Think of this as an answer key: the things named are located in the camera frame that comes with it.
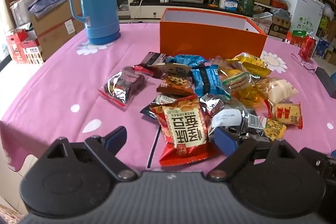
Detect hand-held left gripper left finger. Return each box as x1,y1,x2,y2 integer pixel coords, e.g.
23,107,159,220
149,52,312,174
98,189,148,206
42,126,139,183

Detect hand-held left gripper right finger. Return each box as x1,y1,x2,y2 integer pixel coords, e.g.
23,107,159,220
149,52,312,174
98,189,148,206
206,126,302,183

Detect silver foil snack packet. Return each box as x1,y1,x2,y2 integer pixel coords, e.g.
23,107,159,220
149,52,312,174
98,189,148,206
199,94,271,140

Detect dark blue snack packet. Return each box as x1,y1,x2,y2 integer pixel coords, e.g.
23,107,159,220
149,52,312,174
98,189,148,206
140,102,160,123

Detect red cream cracker packet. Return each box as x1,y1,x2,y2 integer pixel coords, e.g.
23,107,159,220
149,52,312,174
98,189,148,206
149,95,210,167

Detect small yellow snack packet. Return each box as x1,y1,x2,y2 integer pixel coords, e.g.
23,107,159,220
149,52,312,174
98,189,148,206
264,119,287,141

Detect red clear brownie packet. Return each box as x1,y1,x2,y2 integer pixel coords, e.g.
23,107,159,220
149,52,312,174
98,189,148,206
98,65,154,109

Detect clear green-label biscuit packet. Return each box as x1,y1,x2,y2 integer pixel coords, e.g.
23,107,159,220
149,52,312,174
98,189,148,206
222,72,259,90

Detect small orange red packet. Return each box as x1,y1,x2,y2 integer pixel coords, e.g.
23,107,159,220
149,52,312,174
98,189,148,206
264,99,303,130

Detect white clear peanut packet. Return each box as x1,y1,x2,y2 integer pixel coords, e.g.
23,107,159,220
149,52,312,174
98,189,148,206
256,77,300,104

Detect chocolate chip cookie packet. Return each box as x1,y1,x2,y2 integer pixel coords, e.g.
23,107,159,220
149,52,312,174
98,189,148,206
157,74,195,95

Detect dark brown snack packet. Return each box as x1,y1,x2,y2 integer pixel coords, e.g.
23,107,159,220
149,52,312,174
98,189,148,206
140,52,168,77

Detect beige black-striped snack packet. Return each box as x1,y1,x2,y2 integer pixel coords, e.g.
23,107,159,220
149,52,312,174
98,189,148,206
155,63,192,77

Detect orange cardboard box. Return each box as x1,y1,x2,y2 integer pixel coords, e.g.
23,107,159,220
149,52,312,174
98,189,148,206
160,8,268,59

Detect pink floral tablecloth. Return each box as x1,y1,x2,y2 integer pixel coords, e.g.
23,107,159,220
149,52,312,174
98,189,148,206
0,21,336,172

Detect dark blue case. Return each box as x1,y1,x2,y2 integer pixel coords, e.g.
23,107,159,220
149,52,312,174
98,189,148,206
314,67,336,98

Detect eyeglasses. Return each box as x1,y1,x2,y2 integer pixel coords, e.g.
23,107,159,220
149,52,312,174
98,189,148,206
291,52,317,75

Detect red gift box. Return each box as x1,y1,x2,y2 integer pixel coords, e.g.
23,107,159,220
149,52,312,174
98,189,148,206
6,30,29,63
20,40,45,65

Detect red drink can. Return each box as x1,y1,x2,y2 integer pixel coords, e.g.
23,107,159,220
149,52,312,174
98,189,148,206
298,35,318,62

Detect large cardboard box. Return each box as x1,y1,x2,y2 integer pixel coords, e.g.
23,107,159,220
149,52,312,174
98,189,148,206
29,0,84,60

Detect printed brown carton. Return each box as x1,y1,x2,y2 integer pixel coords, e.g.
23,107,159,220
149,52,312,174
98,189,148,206
269,17,291,38

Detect glass television stand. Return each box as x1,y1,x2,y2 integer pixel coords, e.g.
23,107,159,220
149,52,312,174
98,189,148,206
130,0,263,20

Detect dark green carton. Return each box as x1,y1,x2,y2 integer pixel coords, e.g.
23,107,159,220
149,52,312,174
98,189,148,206
240,0,255,16

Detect white chest freezer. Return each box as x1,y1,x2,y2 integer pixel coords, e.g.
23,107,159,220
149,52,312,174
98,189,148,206
278,0,326,35

